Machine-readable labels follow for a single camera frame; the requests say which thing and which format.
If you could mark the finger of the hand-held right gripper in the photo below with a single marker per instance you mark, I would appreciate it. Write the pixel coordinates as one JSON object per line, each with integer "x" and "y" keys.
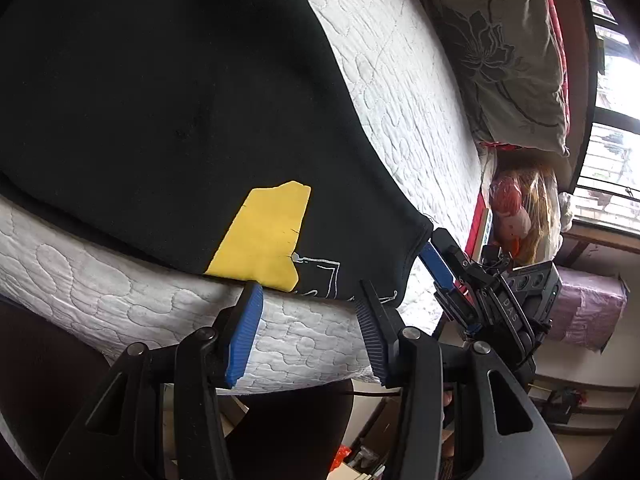
{"x": 457, "y": 312}
{"x": 439, "y": 267}

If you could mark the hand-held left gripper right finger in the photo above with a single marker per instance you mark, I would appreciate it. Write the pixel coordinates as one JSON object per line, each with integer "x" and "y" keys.
{"x": 372, "y": 335}

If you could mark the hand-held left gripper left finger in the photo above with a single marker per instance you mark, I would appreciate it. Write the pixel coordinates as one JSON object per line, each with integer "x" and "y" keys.
{"x": 244, "y": 332}

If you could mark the black pants with yellow patch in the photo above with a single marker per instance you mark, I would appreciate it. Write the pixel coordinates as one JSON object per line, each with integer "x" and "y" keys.
{"x": 150, "y": 110}

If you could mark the purple cloth covered box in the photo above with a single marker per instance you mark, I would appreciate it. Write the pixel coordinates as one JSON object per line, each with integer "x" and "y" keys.
{"x": 590, "y": 310}

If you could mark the clear bag of plush toys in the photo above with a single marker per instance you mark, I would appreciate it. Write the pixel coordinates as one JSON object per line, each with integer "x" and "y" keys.
{"x": 525, "y": 205}

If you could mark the wooden desk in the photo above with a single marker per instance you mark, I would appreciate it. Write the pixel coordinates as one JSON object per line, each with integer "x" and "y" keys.
{"x": 600, "y": 237}

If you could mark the wooden slatted rack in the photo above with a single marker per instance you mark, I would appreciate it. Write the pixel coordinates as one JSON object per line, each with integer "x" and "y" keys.
{"x": 600, "y": 412}

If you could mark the white quilted mattress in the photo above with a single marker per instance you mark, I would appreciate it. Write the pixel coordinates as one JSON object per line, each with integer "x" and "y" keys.
{"x": 400, "y": 110}

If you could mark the barred window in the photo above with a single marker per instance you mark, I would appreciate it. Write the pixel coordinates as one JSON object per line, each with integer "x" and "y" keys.
{"x": 610, "y": 125}

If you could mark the grey floral pillow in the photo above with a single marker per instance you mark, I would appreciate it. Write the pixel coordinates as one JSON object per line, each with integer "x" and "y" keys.
{"x": 500, "y": 60}

